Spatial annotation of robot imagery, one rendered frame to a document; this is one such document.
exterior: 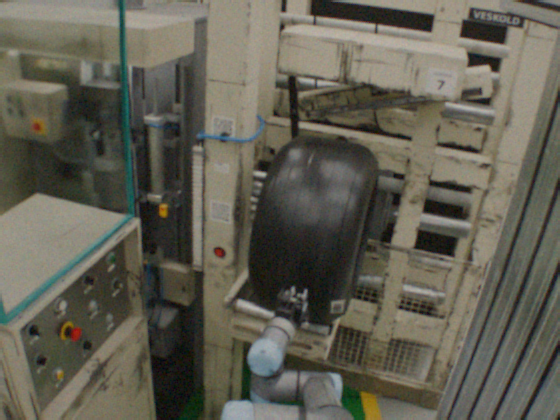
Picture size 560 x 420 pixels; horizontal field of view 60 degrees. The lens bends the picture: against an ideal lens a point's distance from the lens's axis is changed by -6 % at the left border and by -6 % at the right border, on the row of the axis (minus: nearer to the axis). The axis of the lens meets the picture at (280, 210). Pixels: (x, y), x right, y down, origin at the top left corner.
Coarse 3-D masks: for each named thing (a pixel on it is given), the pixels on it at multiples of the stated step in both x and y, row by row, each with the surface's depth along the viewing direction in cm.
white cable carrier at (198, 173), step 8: (200, 144) 166; (200, 160) 164; (200, 168) 165; (200, 176) 167; (200, 184) 168; (200, 192) 170; (200, 200) 171; (200, 208) 172; (200, 216) 174; (200, 224) 175; (200, 232) 177; (200, 240) 178; (200, 248) 180; (200, 256) 182; (200, 264) 183
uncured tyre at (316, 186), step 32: (288, 160) 149; (320, 160) 149; (352, 160) 149; (288, 192) 144; (320, 192) 142; (352, 192) 142; (256, 224) 147; (288, 224) 142; (320, 224) 140; (352, 224) 141; (256, 256) 147; (288, 256) 143; (320, 256) 140; (352, 256) 143; (256, 288) 154; (288, 288) 148; (320, 288) 144; (352, 288) 177; (320, 320) 157
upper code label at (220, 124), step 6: (216, 120) 155; (222, 120) 154; (228, 120) 154; (234, 120) 153; (216, 126) 156; (222, 126) 155; (228, 126) 154; (234, 126) 154; (216, 132) 157; (228, 132) 155; (234, 132) 155
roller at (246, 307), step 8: (240, 304) 175; (248, 304) 174; (256, 304) 175; (240, 312) 176; (248, 312) 174; (256, 312) 173; (264, 312) 173; (272, 312) 172; (304, 328) 170; (312, 328) 169; (320, 328) 168; (328, 328) 167
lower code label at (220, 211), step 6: (216, 204) 168; (222, 204) 167; (228, 204) 167; (216, 210) 169; (222, 210) 168; (228, 210) 168; (210, 216) 171; (216, 216) 170; (222, 216) 169; (228, 216) 169; (222, 222) 170; (228, 222) 170
